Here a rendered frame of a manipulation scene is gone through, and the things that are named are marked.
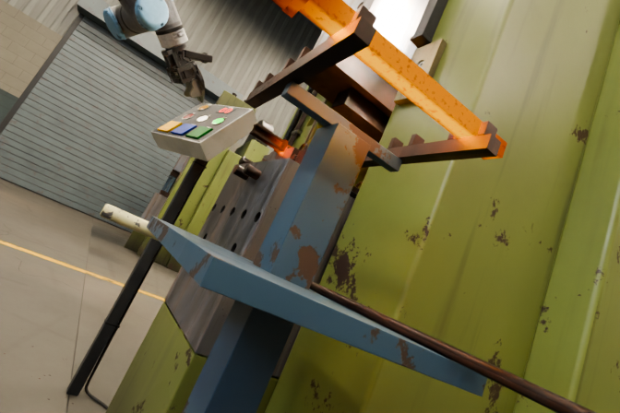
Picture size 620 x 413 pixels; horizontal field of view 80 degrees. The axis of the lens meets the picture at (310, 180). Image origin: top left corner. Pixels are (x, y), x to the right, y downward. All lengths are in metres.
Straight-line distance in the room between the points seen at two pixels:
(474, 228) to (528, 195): 0.20
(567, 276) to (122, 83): 8.83
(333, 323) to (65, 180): 8.75
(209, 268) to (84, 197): 8.73
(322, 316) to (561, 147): 0.91
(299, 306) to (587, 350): 0.83
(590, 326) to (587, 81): 0.62
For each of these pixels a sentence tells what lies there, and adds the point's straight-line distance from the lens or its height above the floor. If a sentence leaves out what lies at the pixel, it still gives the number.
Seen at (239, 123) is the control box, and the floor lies 1.11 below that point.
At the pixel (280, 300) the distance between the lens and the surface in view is 0.27.
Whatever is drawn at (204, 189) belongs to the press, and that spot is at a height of 1.26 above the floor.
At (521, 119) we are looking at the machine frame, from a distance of 0.97.
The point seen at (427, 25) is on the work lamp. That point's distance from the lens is 1.11.
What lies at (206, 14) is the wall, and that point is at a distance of 10.13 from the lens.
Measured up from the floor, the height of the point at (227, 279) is 0.67.
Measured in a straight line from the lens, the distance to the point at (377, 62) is 0.43.
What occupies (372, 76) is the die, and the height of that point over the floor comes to 1.32.
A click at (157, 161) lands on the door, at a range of 9.04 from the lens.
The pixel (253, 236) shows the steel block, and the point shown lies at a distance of 0.81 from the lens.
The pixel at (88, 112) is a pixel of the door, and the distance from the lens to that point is 9.07.
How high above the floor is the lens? 0.69
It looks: 14 degrees up
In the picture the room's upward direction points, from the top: 25 degrees clockwise
